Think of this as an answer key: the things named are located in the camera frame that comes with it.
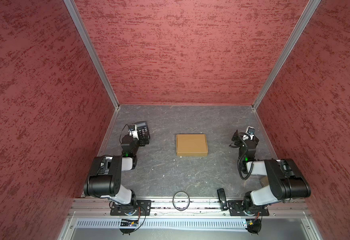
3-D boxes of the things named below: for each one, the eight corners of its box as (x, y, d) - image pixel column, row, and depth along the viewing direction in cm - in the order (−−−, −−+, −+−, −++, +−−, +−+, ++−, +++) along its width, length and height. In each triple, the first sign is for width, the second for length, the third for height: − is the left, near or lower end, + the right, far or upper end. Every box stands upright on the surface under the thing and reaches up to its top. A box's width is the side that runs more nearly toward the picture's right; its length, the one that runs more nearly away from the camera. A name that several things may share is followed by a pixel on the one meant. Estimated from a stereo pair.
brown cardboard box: (176, 156, 95) (175, 153, 91) (176, 138, 104) (176, 134, 100) (207, 156, 95) (208, 153, 91) (205, 138, 104) (206, 134, 100)
